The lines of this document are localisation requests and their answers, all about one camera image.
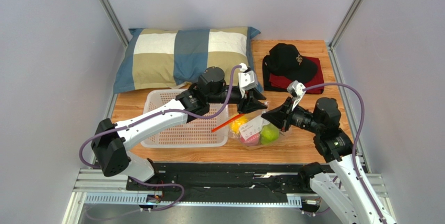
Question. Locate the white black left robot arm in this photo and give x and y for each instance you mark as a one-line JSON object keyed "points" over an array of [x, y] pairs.
{"points": [[205, 99]]}

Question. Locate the pink fake peach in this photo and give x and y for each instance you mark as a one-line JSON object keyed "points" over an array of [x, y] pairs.
{"points": [[250, 141]]}

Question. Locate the white perforated plastic basket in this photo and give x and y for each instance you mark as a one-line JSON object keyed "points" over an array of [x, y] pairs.
{"points": [[196, 134]]}

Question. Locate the yellow fake orange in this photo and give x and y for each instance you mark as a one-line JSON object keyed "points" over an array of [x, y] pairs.
{"points": [[237, 122]]}

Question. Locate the green fake apple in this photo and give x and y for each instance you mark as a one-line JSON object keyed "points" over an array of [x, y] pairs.
{"points": [[268, 134]]}

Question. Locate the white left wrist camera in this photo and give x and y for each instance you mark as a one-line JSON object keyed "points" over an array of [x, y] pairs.
{"points": [[247, 79]]}

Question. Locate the clear zip top bag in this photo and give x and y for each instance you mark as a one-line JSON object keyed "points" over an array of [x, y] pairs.
{"points": [[253, 126]]}

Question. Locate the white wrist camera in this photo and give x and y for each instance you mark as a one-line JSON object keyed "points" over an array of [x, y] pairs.
{"points": [[297, 90], [247, 79]]}

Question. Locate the aluminium frame rail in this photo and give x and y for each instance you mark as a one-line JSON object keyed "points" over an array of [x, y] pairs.
{"points": [[91, 187]]}

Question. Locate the checkered blue beige pillow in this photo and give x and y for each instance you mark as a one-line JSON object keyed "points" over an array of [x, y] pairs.
{"points": [[156, 58]]}

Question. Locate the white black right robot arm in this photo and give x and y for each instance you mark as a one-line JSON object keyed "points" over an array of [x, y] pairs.
{"points": [[358, 203]]}

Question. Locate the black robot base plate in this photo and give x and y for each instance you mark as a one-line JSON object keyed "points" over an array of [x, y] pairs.
{"points": [[237, 175]]}

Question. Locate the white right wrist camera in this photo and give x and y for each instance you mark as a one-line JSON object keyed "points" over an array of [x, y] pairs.
{"points": [[297, 90]]}

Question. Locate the black baseball cap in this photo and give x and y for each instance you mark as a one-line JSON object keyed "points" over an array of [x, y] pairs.
{"points": [[284, 60]]}

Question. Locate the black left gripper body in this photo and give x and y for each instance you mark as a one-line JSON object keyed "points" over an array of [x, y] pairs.
{"points": [[235, 96]]}

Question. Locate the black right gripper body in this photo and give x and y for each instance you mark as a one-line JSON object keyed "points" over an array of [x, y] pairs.
{"points": [[286, 115]]}

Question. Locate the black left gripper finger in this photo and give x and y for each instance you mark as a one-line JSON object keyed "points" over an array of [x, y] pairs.
{"points": [[249, 105], [254, 93]]}

